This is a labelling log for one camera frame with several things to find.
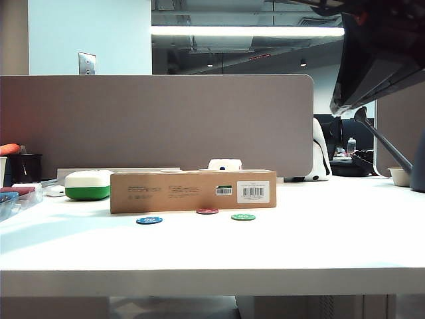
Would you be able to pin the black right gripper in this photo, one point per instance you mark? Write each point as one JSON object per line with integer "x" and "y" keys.
{"x": 382, "y": 6}

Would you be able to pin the red poker chip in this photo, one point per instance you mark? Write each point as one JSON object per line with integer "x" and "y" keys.
{"x": 207, "y": 211}

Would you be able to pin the green poker chip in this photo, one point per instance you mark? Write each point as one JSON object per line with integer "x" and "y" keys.
{"x": 243, "y": 217}

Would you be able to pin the brown cardboard box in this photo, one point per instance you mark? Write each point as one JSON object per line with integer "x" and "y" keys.
{"x": 186, "y": 195}

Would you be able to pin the blue poker chip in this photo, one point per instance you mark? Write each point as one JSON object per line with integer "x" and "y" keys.
{"x": 148, "y": 220}

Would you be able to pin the clear plastic chip tray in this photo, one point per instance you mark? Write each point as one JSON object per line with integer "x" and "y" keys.
{"x": 28, "y": 203}

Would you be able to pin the red chip stack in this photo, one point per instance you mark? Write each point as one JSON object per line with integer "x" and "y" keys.
{"x": 20, "y": 191}

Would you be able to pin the blue chip stack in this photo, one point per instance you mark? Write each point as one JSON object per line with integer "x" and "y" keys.
{"x": 7, "y": 198}

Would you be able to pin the black monitor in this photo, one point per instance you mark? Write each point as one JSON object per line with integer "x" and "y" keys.
{"x": 360, "y": 136}
{"x": 332, "y": 136}

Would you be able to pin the dark grey watering can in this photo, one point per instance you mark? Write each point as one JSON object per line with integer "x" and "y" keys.
{"x": 382, "y": 138}

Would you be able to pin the grey divider with white edge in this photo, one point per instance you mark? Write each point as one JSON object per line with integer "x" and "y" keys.
{"x": 401, "y": 139}

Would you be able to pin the clear water bottle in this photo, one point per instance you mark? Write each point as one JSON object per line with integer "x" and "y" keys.
{"x": 351, "y": 145}

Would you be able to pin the black bag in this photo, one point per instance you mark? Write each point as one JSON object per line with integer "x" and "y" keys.
{"x": 352, "y": 167}

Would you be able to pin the white and black figure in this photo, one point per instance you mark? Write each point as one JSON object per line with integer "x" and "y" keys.
{"x": 320, "y": 156}

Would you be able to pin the small white paper bowl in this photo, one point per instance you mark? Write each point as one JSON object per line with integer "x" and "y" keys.
{"x": 399, "y": 177}

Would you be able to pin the ceiling light strip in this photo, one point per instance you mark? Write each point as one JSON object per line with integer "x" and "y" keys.
{"x": 249, "y": 31}

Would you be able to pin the wide grey desk divider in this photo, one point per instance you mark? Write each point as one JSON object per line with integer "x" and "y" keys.
{"x": 149, "y": 123}

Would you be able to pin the white and green case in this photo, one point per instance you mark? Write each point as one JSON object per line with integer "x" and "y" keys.
{"x": 87, "y": 185}

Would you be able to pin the small white device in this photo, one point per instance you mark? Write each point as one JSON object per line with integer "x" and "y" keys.
{"x": 54, "y": 190}

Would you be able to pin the black cup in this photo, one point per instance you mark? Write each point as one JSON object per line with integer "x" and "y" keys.
{"x": 25, "y": 167}

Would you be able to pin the orange object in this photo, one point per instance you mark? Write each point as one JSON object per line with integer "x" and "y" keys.
{"x": 9, "y": 149}

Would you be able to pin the white cup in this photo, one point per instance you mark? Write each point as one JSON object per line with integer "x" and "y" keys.
{"x": 2, "y": 171}

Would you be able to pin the metal wall plate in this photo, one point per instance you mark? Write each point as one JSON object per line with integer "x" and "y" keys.
{"x": 87, "y": 63}

